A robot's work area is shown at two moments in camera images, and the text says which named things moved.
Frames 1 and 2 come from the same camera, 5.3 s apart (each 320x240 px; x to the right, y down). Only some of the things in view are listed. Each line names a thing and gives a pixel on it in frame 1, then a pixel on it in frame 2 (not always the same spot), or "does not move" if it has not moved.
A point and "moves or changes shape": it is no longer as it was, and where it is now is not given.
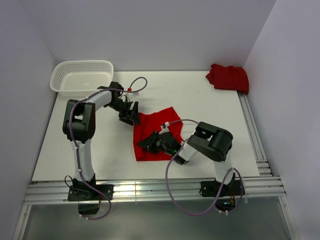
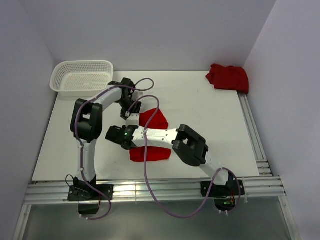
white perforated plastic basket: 80,78 does not move
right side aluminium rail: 263,167 does not move
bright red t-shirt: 151,123 moves or changes shape
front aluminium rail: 52,192 does not move
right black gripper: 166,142 -> 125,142
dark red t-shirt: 229,77 does not move
